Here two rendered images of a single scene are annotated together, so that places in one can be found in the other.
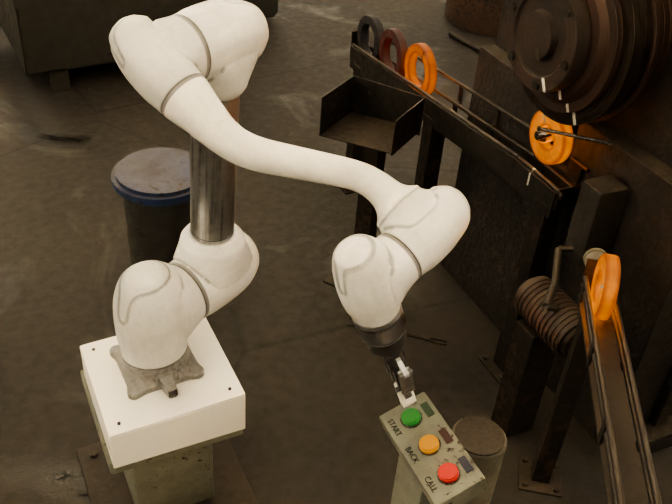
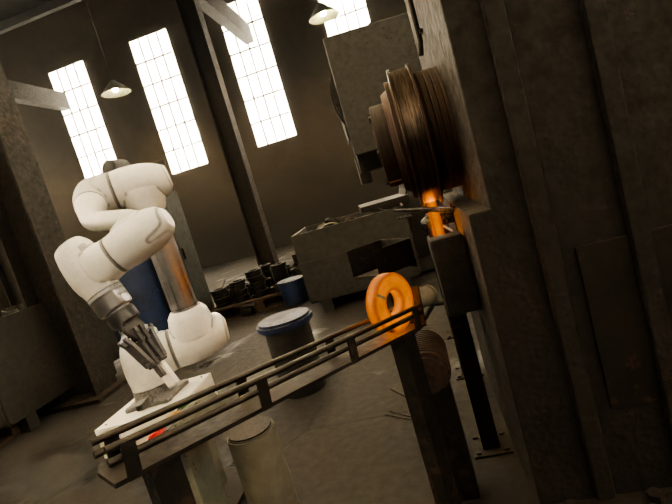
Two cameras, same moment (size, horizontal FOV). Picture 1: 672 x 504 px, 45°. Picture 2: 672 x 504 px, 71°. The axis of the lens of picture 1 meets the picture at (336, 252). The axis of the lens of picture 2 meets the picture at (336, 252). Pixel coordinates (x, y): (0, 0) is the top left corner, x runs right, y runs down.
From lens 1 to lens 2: 162 cm
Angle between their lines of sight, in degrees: 46
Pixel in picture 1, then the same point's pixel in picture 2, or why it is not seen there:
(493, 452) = (243, 439)
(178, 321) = not seen: hidden behind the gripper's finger
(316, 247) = not seen: hidden behind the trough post
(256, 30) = (148, 172)
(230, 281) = (189, 338)
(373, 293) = (65, 268)
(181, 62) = (85, 187)
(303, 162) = (101, 216)
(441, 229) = (124, 227)
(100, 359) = not seen: hidden behind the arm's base
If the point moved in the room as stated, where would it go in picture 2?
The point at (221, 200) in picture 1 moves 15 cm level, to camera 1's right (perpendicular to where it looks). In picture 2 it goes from (168, 281) to (192, 276)
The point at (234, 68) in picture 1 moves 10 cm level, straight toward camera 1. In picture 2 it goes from (134, 193) to (109, 197)
